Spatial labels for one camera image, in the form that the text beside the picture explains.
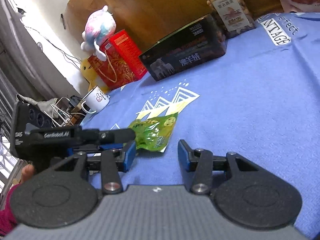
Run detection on green pea snack packet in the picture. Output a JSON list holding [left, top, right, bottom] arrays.
[[128, 113, 178, 153]]

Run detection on person's left hand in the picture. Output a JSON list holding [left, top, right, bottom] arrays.
[[20, 164, 36, 183]]

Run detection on white enamel mug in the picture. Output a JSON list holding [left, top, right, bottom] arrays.
[[81, 86, 110, 114]]

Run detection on yellow duck plush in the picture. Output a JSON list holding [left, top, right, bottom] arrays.
[[80, 59, 109, 94]]

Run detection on red gift bag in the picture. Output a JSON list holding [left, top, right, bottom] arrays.
[[88, 29, 147, 90]]

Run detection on pastel plush toy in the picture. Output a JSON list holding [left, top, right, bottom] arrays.
[[80, 5, 116, 61]]

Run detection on black sheep-print storage box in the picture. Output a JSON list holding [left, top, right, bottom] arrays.
[[139, 14, 226, 81]]

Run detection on wooden panel board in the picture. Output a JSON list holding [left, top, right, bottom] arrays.
[[62, 0, 283, 53]]

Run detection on nut jar gold lid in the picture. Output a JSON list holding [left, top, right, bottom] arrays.
[[206, 0, 255, 38]]

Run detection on white cables bundle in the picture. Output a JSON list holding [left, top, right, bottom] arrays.
[[43, 96, 83, 128]]

